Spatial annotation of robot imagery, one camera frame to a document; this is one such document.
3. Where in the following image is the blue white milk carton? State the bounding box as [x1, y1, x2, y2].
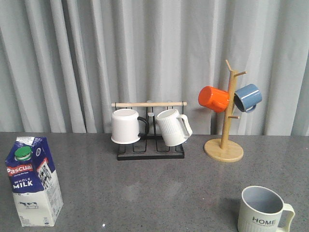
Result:
[5, 136, 63, 227]

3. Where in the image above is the cream HOME mug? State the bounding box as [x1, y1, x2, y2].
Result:
[238, 186, 295, 232]

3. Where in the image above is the white ribbed mug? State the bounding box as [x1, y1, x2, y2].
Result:
[155, 109, 193, 146]

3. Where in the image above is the orange mug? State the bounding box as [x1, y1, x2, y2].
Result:
[198, 86, 229, 113]

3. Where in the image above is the wooden mug tree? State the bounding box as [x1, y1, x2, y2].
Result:
[204, 60, 246, 162]

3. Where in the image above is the blue mug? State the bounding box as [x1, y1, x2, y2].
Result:
[234, 84, 262, 113]

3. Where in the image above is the grey curtain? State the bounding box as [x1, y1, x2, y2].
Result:
[0, 0, 309, 136]

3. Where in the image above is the white mug black handle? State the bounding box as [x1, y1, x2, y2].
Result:
[111, 109, 149, 145]

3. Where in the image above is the black wire mug rack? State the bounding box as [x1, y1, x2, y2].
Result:
[112, 101, 187, 160]

